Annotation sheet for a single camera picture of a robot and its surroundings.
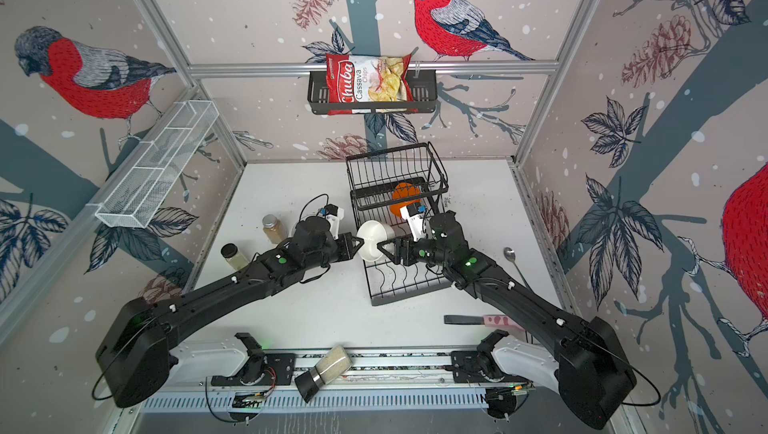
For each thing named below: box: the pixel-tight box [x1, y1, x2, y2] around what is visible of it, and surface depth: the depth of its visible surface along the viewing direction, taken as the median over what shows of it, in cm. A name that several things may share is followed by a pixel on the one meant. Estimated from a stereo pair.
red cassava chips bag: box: [326, 54, 418, 115], surface depth 89 cm
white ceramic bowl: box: [356, 220, 396, 262], surface depth 81 cm
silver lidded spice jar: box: [262, 214, 287, 244], surface depth 94 cm
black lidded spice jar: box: [220, 243, 249, 270], surface depth 87 cm
